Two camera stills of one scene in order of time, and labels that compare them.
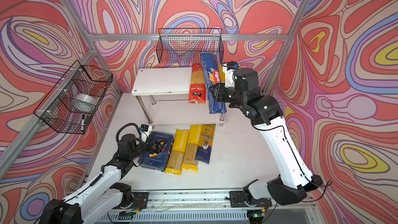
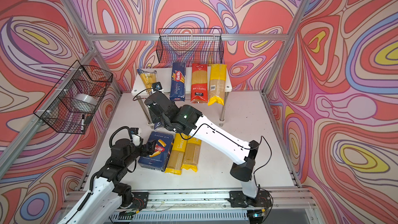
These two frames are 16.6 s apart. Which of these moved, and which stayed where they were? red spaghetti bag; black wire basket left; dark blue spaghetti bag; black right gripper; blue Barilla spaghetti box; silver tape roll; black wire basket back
Moved: dark blue spaghetti bag; black right gripper; blue Barilla spaghetti box
Stayed: black wire basket back; red spaghetti bag; black wire basket left; silver tape roll
